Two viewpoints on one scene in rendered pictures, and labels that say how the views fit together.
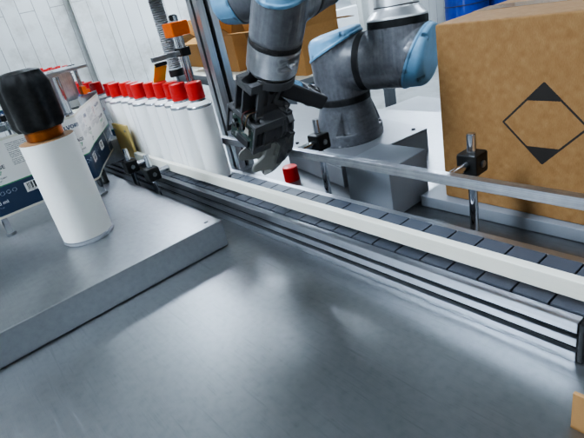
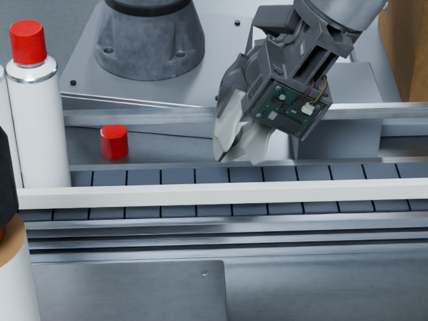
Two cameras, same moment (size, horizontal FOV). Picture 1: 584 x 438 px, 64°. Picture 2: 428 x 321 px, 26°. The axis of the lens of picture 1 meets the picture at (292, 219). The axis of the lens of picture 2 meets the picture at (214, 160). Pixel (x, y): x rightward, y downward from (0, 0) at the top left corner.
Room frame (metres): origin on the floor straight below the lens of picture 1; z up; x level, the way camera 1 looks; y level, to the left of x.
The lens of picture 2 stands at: (0.38, 0.70, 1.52)
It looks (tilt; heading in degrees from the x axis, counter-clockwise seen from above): 37 degrees down; 302
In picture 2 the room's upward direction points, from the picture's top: straight up
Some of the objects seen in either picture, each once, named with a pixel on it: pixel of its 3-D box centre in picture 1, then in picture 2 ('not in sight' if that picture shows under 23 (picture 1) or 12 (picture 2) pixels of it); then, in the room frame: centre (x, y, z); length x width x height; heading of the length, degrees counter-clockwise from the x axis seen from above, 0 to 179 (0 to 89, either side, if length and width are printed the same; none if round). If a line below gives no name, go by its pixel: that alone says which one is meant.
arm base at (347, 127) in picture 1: (347, 114); (148, 18); (1.04, -0.17, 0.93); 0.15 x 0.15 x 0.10
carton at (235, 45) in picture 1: (240, 39); not in sight; (3.58, 0.08, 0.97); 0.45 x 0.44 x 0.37; 117
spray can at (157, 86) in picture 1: (173, 126); not in sight; (1.09, 0.22, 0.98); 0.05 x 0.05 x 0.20
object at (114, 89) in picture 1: (127, 121); not in sight; (1.30, 0.37, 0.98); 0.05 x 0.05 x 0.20
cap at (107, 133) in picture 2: (290, 172); (114, 140); (0.99, -0.02, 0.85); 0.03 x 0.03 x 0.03
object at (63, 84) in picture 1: (79, 118); not in sight; (1.33, 0.50, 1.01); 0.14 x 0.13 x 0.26; 35
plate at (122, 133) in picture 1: (124, 140); not in sight; (1.26, 0.39, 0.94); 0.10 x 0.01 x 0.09; 35
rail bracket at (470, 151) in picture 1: (465, 197); not in sight; (0.56, -0.23, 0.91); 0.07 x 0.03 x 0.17; 125
